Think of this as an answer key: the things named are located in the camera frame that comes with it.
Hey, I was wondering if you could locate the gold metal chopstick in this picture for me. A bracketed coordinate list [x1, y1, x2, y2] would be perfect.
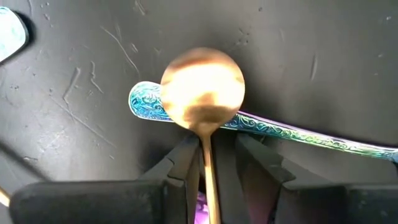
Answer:
[0, 185, 12, 208]

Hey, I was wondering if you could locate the iridescent rainbow metal spoon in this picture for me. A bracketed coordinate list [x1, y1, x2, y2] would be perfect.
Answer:
[0, 6, 30, 63]
[194, 190, 210, 224]
[127, 80, 398, 164]

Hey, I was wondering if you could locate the gold metal spoon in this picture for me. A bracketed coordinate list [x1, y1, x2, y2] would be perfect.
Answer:
[159, 46, 246, 224]

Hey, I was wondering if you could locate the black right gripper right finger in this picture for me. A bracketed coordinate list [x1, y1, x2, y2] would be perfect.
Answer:
[234, 133, 398, 224]

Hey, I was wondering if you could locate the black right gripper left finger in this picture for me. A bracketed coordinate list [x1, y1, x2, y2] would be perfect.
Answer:
[9, 134, 201, 224]

